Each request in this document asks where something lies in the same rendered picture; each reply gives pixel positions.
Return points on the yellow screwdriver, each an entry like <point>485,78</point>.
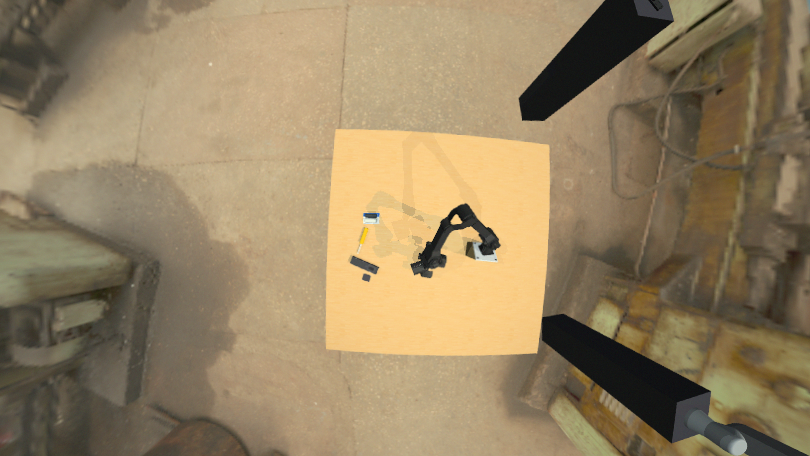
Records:
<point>363,237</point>

